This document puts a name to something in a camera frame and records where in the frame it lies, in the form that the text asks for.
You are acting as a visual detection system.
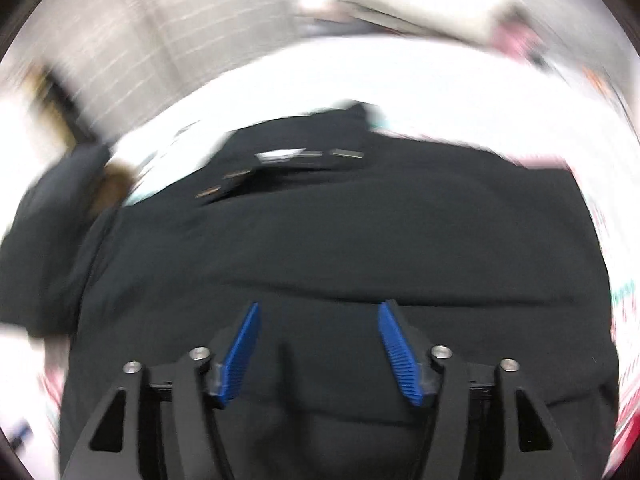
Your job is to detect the large black coat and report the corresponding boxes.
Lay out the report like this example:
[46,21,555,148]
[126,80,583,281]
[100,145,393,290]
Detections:
[56,102,622,480]

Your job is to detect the hanging dark clothes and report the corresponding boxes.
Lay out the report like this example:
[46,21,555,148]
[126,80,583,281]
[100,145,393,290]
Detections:
[25,65,100,151]

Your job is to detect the folded black quilted jacket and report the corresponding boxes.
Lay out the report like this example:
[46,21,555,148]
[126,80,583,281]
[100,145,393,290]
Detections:
[1,144,111,338]

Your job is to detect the patterned pink green blanket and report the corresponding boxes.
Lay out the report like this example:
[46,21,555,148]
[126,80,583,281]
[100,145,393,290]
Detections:
[39,129,640,461]

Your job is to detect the folded brown garment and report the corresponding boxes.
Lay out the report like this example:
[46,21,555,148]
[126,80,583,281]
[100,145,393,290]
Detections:
[89,162,137,218]

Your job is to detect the light grey bed sheet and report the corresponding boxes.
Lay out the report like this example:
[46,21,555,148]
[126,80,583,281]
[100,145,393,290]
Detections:
[114,35,639,218]

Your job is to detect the pink pillow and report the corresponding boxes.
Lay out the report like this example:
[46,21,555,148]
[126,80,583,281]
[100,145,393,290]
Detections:
[490,11,544,62]

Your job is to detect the grey dotted curtain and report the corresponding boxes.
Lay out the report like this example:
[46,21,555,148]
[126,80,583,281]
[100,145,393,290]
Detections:
[1,0,299,138]

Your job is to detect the folded cream duvet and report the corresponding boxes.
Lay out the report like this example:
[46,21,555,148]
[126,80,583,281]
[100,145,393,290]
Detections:
[335,0,496,44]

